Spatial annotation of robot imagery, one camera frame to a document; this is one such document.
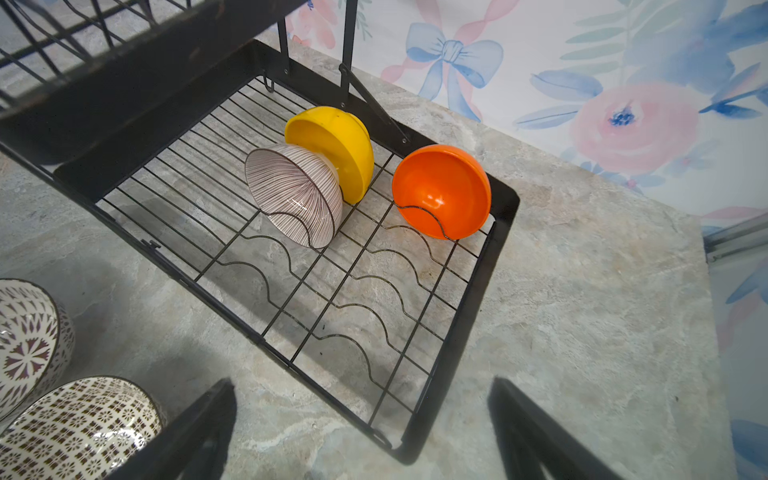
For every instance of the white dotted pattern bowl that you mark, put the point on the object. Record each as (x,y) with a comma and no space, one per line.
(84,429)

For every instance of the orange plastic bowl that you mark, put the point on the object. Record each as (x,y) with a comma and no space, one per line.
(443,192)

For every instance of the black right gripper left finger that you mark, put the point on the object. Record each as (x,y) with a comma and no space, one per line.
(194,445)

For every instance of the black wire dish rack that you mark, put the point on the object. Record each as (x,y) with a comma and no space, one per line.
(143,113)

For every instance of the aluminium right corner post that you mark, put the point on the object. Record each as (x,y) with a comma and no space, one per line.
(737,239)

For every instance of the pink ribbed glass bowl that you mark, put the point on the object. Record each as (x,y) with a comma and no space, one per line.
(298,190)

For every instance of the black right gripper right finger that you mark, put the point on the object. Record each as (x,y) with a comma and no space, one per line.
(532,444)

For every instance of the white brown lattice bowl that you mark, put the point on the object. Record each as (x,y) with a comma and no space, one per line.
(37,344)

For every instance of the yellow plastic bowl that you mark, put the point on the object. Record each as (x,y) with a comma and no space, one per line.
(343,139)

